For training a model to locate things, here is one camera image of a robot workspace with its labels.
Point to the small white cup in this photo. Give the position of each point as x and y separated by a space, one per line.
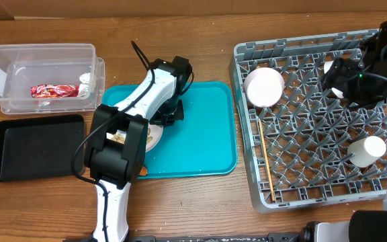
366 151

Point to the black plastic tray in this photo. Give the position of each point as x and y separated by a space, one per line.
36 148

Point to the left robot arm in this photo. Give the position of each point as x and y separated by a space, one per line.
116 146

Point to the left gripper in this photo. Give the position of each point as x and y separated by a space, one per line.
177 115

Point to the pile of peanuts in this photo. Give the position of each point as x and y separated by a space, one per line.
149 136

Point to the white bowl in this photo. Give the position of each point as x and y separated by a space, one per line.
326 68

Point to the orange carrot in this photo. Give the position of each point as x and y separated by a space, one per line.
143 171

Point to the pink bowl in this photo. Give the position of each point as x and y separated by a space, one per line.
264 87

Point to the white round plate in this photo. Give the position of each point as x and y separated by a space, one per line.
155 131

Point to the grey dishwasher rack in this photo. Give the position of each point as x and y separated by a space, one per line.
308 132

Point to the clear plastic waste bin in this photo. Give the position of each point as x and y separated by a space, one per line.
23 66

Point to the wooden chopstick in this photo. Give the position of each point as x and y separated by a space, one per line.
268 172

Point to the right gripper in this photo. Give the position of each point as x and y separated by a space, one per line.
340 77

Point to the red snack wrapper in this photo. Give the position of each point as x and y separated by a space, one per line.
47 90

